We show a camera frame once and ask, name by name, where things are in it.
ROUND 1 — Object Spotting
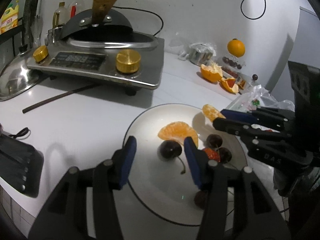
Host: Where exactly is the red strawberry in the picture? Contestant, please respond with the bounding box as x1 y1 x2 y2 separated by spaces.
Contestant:
202 147 220 163

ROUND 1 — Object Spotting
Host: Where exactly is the small peeled tangerine piece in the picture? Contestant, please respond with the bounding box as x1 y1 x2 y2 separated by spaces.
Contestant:
202 104 226 122

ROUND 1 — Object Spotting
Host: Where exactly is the dark cherry with stem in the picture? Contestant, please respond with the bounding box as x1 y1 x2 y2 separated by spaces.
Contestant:
158 140 186 174

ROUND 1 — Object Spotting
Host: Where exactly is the large peeled tangerine half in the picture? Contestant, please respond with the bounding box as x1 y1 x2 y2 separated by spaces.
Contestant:
158 121 199 147

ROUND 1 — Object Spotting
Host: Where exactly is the clear printed plastic bag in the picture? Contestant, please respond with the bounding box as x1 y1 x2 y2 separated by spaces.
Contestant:
228 84 296 133

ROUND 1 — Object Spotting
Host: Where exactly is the white round plate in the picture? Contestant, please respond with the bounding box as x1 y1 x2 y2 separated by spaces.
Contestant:
125 103 247 226

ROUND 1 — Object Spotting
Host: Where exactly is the orange peel piece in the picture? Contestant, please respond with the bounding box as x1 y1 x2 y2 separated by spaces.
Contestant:
220 77 239 94

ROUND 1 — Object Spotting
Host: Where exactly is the peeled orange with rind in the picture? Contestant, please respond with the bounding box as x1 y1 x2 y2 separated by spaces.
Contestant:
200 62 223 83

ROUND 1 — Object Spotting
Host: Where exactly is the glass jar with dates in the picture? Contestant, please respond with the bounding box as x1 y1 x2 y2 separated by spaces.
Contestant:
221 55 246 79

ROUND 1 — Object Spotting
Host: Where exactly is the crumpled clear bag with cups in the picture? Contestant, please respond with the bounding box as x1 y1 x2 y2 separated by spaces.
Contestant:
178 42 216 66

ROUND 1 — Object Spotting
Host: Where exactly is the whole orange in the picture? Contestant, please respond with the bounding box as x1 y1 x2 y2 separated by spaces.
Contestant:
227 38 246 57

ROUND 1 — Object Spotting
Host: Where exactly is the steel induction cooker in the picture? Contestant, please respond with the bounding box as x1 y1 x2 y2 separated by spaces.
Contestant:
27 32 165 90

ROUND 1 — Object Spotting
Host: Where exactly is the dark chopstick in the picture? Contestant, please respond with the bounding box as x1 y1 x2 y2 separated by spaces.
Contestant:
22 84 99 114

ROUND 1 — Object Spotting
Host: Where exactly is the steel pot lid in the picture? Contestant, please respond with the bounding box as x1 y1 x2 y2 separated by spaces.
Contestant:
1 50 46 101

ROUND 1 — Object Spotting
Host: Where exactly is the oil bottle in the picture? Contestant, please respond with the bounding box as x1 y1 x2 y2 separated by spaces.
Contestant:
52 2 68 28

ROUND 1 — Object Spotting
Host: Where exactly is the red cap sauce bottle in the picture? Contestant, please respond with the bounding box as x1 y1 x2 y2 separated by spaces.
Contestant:
68 0 85 18

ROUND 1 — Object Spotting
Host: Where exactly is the yellow detergent bottle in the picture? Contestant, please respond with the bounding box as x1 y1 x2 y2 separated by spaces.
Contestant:
1 0 19 34

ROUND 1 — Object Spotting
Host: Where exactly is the black hanging cable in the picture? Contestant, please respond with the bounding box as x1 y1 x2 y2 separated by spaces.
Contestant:
240 0 267 21

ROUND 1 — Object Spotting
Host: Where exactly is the black wok with wooden handle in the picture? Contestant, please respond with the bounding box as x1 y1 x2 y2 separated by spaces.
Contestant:
60 0 133 42

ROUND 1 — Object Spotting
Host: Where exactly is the black wire rack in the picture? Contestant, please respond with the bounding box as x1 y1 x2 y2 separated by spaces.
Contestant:
0 17 25 45

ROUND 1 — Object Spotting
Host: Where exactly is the black power cable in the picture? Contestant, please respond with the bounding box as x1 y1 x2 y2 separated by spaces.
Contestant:
83 0 164 37

